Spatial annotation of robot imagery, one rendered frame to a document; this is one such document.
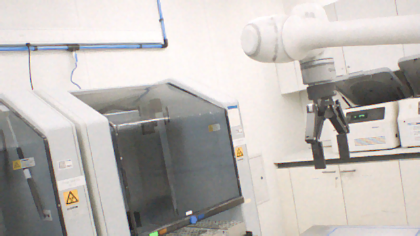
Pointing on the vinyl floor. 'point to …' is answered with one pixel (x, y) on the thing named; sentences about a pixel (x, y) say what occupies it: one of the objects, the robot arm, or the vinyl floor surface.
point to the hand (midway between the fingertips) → (333, 159)
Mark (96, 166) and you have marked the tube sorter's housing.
